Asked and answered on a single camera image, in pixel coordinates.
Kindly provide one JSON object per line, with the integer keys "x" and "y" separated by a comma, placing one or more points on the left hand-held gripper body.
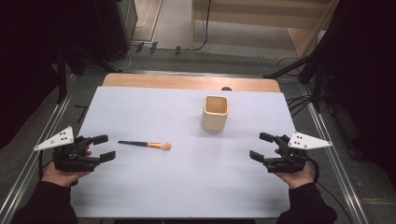
{"x": 67, "y": 161}

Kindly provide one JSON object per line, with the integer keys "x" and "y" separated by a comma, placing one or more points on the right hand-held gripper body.
{"x": 291, "y": 163}

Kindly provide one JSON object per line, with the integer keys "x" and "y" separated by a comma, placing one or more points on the makeup brush with orange ferrule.
{"x": 146, "y": 144}

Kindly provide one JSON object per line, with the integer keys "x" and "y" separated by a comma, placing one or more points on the square wooden cup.
{"x": 214, "y": 119}

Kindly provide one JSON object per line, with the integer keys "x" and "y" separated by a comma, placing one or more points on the person's right hand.
{"x": 297, "y": 179}

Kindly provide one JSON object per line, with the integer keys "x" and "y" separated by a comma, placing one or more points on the person's left hand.
{"x": 57, "y": 178}

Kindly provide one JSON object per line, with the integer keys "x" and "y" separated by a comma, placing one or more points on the dark round table grommet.
{"x": 226, "y": 89}

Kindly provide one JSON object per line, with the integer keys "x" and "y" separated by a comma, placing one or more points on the black metal stand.
{"x": 62, "y": 77}
{"x": 317, "y": 90}

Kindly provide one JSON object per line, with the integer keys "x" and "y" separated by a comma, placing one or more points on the white table mat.
{"x": 186, "y": 180}

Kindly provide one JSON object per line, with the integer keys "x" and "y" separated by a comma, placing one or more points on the black tape strip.
{"x": 153, "y": 47}
{"x": 139, "y": 47}
{"x": 178, "y": 50}

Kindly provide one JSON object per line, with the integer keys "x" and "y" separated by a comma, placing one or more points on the black curtain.
{"x": 28, "y": 62}
{"x": 364, "y": 77}

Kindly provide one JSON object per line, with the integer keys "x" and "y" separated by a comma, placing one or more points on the black cabinet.
{"x": 116, "y": 28}

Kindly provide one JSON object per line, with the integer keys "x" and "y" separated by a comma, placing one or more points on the aluminium floor rail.
{"x": 333, "y": 161}
{"x": 37, "y": 146}

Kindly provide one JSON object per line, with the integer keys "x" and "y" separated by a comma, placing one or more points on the light wooden furniture frame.
{"x": 249, "y": 18}

